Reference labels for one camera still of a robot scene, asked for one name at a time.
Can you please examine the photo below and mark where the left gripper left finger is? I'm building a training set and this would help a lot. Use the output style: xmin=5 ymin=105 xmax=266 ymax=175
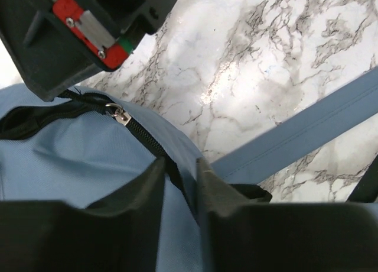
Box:
xmin=1 ymin=158 xmax=165 ymax=271

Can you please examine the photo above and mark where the blue student backpack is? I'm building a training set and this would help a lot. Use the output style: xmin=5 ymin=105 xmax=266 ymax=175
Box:
xmin=1 ymin=70 xmax=377 ymax=271

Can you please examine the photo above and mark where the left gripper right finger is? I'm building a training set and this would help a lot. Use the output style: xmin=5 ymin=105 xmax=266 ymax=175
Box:
xmin=197 ymin=159 xmax=377 ymax=271

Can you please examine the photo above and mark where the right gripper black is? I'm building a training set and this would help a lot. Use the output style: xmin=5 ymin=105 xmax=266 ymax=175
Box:
xmin=1 ymin=0 xmax=178 ymax=101

